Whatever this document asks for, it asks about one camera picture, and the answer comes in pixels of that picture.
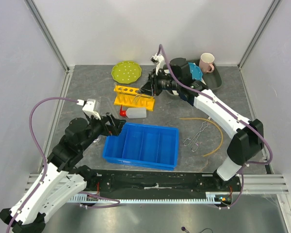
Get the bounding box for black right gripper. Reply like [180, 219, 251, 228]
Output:
[138, 68, 180, 97]

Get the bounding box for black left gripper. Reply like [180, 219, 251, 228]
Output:
[80, 112, 126, 151]

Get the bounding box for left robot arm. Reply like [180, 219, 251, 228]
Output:
[0, 113, 126, 233]

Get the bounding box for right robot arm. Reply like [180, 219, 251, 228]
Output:
[139, 55, 264, 191]

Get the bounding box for yellow test tube rack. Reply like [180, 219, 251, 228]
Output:
[114, 84, 155, 111]

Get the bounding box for white wash bottle red cap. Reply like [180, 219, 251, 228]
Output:
[119, 105, 146, 119]

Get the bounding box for green polka dot plate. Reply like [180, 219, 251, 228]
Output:
[111, 61, 142, 84]

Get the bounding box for blue divided plastic bin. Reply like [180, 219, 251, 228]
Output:
[102, 123, 179, 170]

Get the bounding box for blue polka dot plate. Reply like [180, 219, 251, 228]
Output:
[188, 62, 203, 81]

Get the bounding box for pink mug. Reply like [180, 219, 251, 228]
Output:
[199, 53, 215, 73]

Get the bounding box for metal crucible tongs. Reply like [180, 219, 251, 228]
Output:
[183, 116, 211, 152]

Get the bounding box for tan rubber tube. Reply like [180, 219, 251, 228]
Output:
[179, 117, 224, 157]

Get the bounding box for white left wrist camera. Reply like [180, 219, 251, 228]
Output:
[77, 99, 101, 120]

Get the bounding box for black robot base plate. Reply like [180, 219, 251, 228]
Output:
[72, 166, 241, 198]

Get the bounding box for white cable duct strip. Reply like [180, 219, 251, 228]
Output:
[67, 192, 232, 204]

